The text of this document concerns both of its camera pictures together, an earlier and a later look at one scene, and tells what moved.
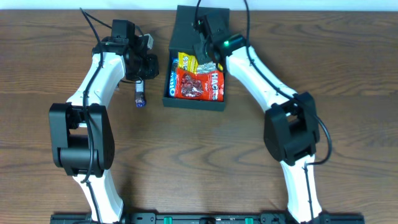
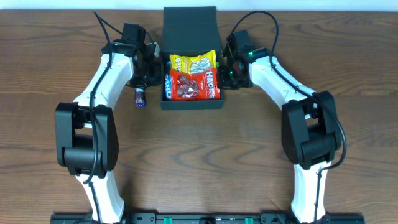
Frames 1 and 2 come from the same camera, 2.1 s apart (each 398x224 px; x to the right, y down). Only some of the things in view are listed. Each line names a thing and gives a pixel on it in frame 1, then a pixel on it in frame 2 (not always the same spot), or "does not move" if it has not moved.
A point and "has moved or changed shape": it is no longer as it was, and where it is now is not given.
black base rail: [208, 218] does not move
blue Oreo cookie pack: [173, 76] has moved or changed shape
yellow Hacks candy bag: [189, 63] has moved or changed shape
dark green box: [224, 12] to [189, 30]
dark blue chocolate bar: [140, 96] does not move
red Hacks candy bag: [208, 86] has moved or changed shape
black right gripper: [203, 50] to [224, 76]
